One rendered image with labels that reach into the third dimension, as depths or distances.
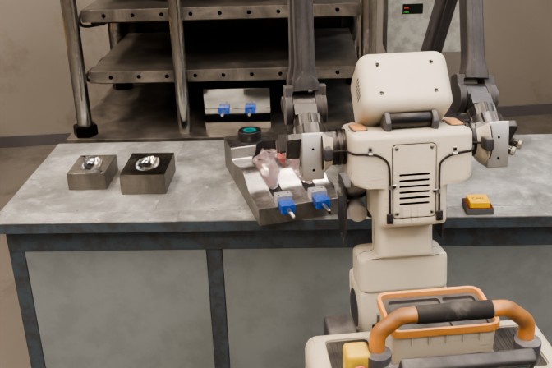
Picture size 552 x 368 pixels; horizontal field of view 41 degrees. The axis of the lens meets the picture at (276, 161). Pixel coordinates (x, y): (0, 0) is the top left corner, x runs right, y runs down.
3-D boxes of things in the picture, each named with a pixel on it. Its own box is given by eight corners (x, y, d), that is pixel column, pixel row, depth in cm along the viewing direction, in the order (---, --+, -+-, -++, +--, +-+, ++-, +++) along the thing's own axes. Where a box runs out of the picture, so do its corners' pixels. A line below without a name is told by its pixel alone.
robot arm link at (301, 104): (296, 120, 175) (318, 118, 176) (291, 85, 181) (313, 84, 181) (293, 140, 183) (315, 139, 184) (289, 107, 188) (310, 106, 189)
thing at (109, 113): (385, 147, 297) (386, 133, 295) (67, 154, 303) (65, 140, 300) (368, 88, 375) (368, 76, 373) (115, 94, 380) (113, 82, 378)
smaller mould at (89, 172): (107, 189, 249) (104, 172, 247) (68, 190, 249) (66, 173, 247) (118, 169, 265) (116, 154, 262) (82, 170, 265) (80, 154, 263)
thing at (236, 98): (270, 128, 305) (269, 87, 299) (205, 130, 306) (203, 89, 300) (274, 93, 351) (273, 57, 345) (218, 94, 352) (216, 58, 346)
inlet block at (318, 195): (338, 219, 216) (338, 202, 214) (321, 222, 215) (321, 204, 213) (323, 201, 228) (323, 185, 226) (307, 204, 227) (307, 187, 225)
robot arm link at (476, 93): (474, 108, 178) (494, 108, 179) (465, 74, 183) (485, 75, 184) (460, 129, 186) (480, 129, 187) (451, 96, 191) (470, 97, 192)
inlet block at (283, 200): (302, 224, 214) (301, 208, 212) (286, 227, 212) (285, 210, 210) (289, 206, 225) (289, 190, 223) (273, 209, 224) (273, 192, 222)
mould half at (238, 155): (342, 213, 226) (342, 180, 222) (259, 226, 220) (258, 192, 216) (295, 156, 271) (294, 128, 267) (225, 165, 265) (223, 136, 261)
